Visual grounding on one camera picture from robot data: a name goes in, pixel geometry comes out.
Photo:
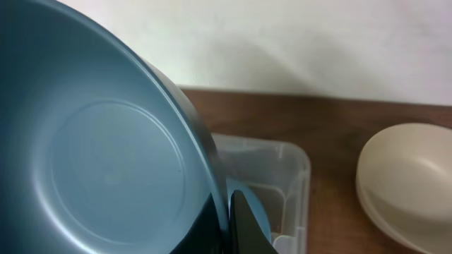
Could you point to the clear plastic storage container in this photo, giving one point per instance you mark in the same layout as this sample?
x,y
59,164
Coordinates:
x,y
279,174

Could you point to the beige large bowl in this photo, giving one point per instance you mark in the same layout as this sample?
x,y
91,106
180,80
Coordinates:
x,y
403,183

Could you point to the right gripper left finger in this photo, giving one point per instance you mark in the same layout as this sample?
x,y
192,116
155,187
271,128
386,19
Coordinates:
x,y
204,236

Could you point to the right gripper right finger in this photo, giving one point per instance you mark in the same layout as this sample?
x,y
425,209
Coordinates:
x,y
246,235

